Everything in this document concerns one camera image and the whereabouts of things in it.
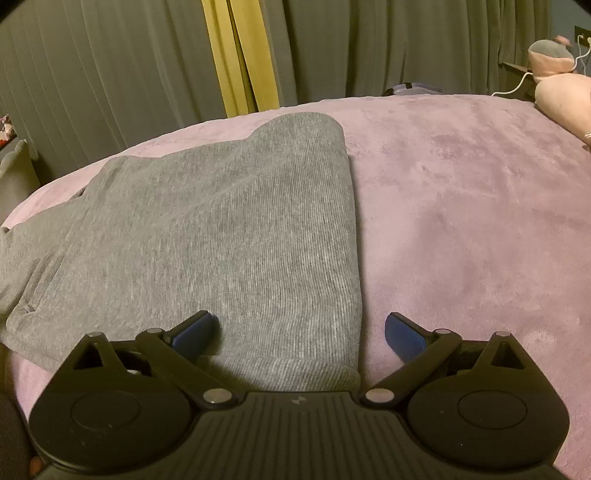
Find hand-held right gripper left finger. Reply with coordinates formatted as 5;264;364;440
60;311;234;409

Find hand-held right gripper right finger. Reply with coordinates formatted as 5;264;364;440
360;312;532;408

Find grey pants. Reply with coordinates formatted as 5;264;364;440
0;112;363;394

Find purple fleece blanket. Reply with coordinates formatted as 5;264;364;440
0;92;591;468

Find dark striped cloth item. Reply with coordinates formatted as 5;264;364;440
382;82;440;97

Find grey curtain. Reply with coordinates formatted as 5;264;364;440
0;0;232;163
259;0;579;100

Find yellow curtain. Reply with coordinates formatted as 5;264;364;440
200;0;281;119

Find large pink plush toy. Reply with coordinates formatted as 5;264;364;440
534;75;591;149

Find dark shelf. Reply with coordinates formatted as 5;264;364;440
499;60;537;78

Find small grey pink plush toy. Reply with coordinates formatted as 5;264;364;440
528;39;579;78

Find white charging cable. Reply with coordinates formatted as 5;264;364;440
491;36;591;99

